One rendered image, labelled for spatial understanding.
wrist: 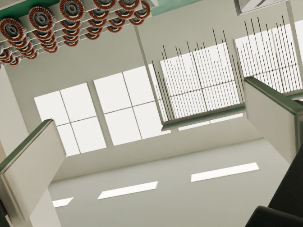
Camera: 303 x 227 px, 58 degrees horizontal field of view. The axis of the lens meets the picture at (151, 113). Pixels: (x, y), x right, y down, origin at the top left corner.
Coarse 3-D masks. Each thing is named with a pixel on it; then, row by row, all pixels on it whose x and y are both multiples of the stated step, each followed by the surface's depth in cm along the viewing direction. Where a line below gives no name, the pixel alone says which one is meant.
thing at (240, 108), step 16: (288, 0) 313; (176, 48) 347; (224, 48) 337; (208, 64) 344; (288, 64) 328; (160, 80) 358; (288, 80) 332; (176, 96) 359; (288, 96) 329; (160, 112) 365; (208, 112) 354; (224, 112) 342; (240, 112) 325
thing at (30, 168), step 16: (48, 128) 18; (32, 144) 15; (48, 144) 17; (16, 160) 13; (32, 160) 15; (48, 160) 17; (0, 176) 12; (16, 176) 13; (32, 176) 15; (48, 176) 16; (0, 192) 12; (16, 192) 13; (32, 192) 14; (16, 208) 13; (32, 208) 14; (16, 224) 13
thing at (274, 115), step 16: (256, 80) 17; (256, 96) 16; (272, 96) 14; (256, 112) 16; (272, 112) 14; (288, 112) 12; (256, 128) 17; (272, 128) 14; (288, 128) 12; (272, 144) 15; (288, 144) 13; (288, 160) 13
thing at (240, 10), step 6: (234, 0) 45; (240, 0) 41; (246, 0) 37; (252, 0) 34; (258, 0) 36; (264, 0) 38; (270, 0) 39; (276, 0) 41; (282, 0) 43; (240, 6) 42; (246, 6) 38; (252, 6) 40; (258, 6) 42; (264, 6) 44; (240, 12) 43; (246, 12) 45
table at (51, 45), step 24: (0, 0) 112; (24, 0) 112; (48, 0) 119; (72, 0) 117; (96, 0) 116; (120, 0) 128; (144, 0) 154; (0, 24) 124; (48, 24) 123; (72, 24) 138; (96, 24) 149; (120, 24) 163; (0, 48) 146; (24, 48) 160; (48, 48) 173
